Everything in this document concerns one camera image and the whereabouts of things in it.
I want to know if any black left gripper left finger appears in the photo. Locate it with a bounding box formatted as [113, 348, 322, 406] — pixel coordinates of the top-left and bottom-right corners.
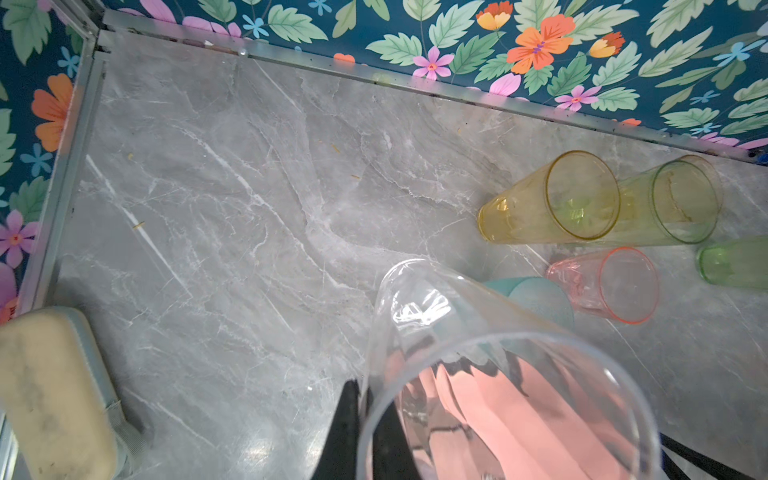
[311, 380, 420, 479]

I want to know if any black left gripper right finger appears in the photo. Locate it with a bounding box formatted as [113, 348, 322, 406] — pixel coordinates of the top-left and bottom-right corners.
[660, 433, 754, 480]

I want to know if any clear plastic cup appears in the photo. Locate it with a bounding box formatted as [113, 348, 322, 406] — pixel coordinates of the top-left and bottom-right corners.
[355, 259, 661, 479]

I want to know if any pink rectangular tray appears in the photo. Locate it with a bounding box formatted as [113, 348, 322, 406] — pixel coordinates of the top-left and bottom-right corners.
[394, 357, 648, 479]

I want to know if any pink plastic cup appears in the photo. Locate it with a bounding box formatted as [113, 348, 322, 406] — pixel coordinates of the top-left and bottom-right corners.
[545, 247, 660, 325]

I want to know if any light green plastic cup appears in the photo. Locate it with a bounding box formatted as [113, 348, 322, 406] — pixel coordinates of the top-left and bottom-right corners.
[696, 235, 767, 290]

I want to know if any teal plastic cup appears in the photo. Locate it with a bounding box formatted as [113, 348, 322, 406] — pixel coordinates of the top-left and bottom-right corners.
[483, 277, 574, 330]

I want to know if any olive green plastic cup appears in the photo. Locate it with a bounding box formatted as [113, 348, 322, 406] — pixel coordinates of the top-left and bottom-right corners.
[598, 158, 720, 246]

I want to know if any amber plastic cup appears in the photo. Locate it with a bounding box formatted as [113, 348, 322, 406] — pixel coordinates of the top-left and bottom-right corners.
[680, 155, 724, 212]

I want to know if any yellow plastic cup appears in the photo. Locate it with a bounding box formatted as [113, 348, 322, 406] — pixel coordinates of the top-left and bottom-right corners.
[477, 150, 620, 245]

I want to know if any beige sponge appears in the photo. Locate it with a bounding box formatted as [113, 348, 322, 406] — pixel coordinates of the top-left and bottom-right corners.
[1, 307, 127, 479]

